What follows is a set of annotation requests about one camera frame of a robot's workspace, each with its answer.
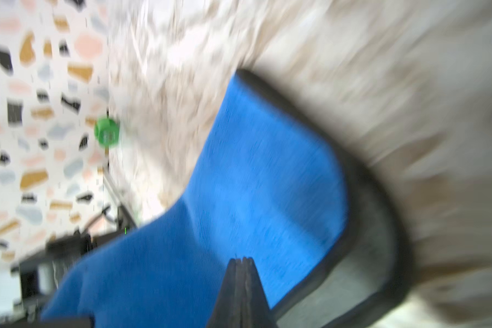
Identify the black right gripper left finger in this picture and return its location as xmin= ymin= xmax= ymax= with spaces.
xmin=206 ymin=259 xmax=243 ymax=328

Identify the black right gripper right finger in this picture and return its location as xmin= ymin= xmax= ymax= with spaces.
xmin=241 ymin=258 xmax=277 ymax=328

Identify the blue dishcloth with black trim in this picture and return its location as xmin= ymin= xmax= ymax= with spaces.
xmin=40 ymin=68 xmax=415 ymax=328

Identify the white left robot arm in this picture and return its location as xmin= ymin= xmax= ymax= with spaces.
xmin=0 ymin=202 xmax=249 ymax=327

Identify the green toy figure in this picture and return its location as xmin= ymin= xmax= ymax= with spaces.
xmin=94 ymin=117 xmax=120 ymax=148

